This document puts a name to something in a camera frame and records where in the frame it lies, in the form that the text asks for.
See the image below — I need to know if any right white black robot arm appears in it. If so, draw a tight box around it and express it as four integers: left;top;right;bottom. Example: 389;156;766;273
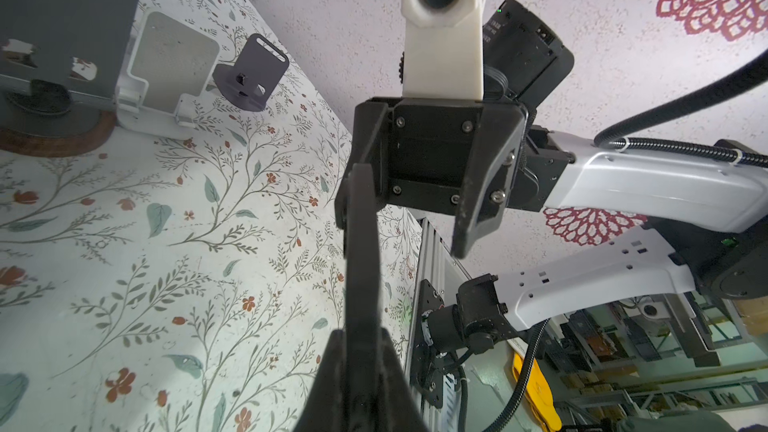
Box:
335;0;767;370

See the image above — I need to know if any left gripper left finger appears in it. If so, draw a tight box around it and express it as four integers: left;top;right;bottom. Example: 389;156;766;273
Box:
294;330;360;431

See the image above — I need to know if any wooden round stand grey plate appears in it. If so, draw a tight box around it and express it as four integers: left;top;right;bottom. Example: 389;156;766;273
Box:
1;0;138;158

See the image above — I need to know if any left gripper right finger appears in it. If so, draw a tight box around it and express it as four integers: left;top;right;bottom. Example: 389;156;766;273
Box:
374;328;428;432

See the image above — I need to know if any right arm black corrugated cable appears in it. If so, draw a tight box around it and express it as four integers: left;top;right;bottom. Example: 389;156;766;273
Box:
479;0;768;432

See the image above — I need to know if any white stand silver plate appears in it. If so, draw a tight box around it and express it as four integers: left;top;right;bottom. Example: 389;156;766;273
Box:
115;10;220;140

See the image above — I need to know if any dark purple folding stand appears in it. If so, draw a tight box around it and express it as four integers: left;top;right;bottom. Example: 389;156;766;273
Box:
212;33;290;112

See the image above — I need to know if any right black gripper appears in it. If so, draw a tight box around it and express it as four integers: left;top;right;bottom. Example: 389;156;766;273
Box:
334;0;575;259

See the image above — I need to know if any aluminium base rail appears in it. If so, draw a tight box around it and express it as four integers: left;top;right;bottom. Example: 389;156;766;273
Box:
405;218;469;431

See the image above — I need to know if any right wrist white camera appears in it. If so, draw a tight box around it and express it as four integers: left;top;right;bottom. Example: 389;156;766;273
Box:
401;0;485;101

